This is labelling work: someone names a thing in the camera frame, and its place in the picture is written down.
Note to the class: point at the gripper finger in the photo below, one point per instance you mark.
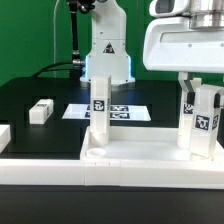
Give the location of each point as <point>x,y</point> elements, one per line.
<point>219,93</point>

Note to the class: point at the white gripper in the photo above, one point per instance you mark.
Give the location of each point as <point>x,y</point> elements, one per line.
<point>185,36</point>

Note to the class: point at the white desk tabletop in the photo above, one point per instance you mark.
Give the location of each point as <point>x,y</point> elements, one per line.
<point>149,157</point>

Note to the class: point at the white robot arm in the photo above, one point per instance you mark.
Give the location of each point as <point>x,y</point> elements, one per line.
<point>108,53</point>

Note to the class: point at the white front obstacle bar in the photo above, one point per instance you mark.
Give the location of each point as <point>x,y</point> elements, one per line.
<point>41,171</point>

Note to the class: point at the white left obstacle block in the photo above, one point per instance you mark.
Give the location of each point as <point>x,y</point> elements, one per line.
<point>5,136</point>

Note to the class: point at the black camera pole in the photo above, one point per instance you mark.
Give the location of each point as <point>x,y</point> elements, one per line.
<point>83,6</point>

